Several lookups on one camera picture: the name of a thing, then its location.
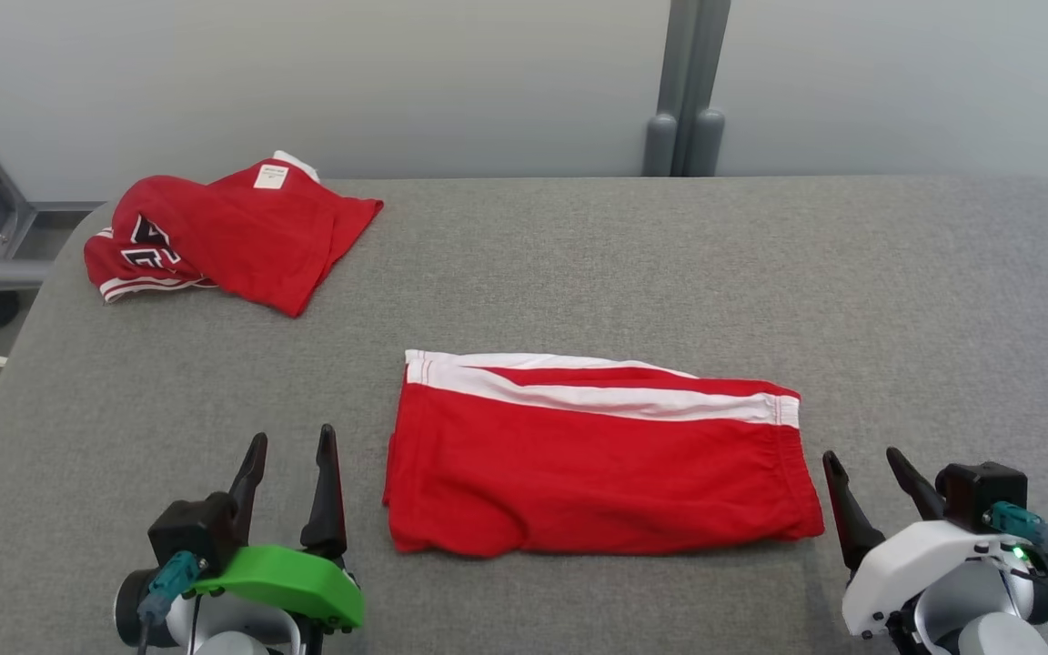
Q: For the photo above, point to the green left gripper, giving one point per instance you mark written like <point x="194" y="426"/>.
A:
<point x="297" y="582"/>

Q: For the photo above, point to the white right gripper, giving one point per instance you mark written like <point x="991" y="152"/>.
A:
<point x="915" y="564"/>

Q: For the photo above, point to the red jersey with white sleeves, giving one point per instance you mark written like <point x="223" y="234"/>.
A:
<point x="251" y="236"/>

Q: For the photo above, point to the red shorts with white stripe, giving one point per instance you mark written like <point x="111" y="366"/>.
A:
<point x="597" y="473"/>

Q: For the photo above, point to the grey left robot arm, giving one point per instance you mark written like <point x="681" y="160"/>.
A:
<point x="233" y="628"/>

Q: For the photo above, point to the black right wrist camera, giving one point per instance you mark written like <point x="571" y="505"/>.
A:
<point x="979" y="491"/>

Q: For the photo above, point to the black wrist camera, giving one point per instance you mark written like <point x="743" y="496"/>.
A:
<point x="192" y="532"/>
<point x="979" y="491"/>

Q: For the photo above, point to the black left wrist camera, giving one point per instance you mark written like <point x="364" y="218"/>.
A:
<point x="192" y="532"/>

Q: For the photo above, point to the teal right camera connector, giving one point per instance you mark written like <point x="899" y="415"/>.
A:
<point x="1020" y="523"/>

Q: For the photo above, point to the teal camera connector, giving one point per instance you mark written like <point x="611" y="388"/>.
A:
<point x="1020" y="523"/>
<point x="169" y="582"/>

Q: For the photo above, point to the teal left camera connector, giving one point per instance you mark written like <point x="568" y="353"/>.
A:
<point x="169" y="582"/>

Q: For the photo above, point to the grey partition post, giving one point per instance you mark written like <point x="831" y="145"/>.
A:
<point x="688" y="82"/>

